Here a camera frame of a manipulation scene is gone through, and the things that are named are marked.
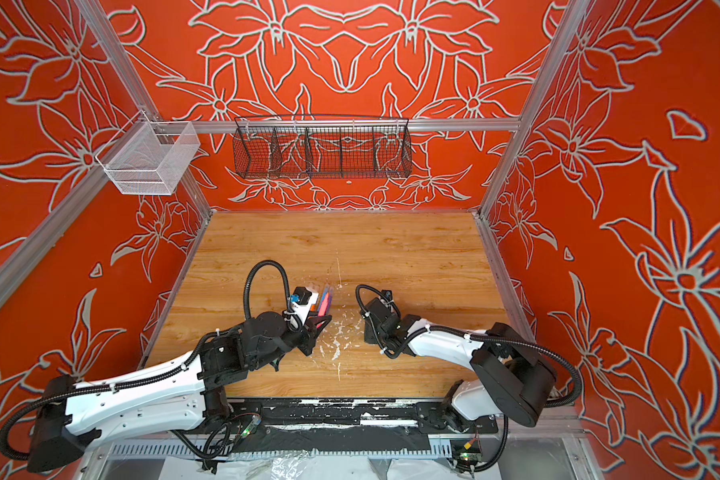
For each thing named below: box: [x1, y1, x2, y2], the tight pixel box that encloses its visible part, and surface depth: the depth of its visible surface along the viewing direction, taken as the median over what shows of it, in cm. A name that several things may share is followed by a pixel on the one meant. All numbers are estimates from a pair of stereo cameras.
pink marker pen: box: [316, 292, 330, 329], surface depth 68 cm
